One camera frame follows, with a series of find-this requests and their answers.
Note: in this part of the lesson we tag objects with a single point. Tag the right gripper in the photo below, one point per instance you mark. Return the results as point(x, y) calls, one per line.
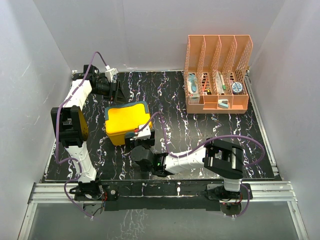
point(131, 139)

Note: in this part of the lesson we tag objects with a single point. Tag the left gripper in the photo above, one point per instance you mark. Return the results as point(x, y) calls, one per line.
point(119, 97)

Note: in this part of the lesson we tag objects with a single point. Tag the yellow medicine box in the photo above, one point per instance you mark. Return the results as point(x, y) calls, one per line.
point(124, 118)

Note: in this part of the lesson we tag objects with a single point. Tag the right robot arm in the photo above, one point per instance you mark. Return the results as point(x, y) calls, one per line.
point(223, 158)

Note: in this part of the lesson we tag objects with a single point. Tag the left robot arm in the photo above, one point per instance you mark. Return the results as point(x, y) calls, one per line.
point(71, 129)

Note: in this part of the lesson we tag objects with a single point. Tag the blue white tape dispenser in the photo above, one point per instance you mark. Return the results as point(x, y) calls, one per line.
point(192, 83)

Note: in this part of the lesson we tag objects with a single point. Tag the blue white stapler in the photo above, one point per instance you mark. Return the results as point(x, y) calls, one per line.
point(223, 103)

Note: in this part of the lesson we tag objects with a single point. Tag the pink desk organizer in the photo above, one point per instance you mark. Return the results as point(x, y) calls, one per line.
point(208, 56)

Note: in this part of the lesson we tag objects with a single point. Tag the green capped marker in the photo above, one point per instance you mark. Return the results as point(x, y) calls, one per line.
point(223, 82)

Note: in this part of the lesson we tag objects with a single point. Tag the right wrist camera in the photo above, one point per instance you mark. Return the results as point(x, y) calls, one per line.
point(143, 132)

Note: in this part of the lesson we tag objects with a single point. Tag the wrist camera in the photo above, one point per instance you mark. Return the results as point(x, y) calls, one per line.
point(143, 132)
point(110, 73)

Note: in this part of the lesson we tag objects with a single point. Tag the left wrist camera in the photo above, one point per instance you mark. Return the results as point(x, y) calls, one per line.
point(110, 73)

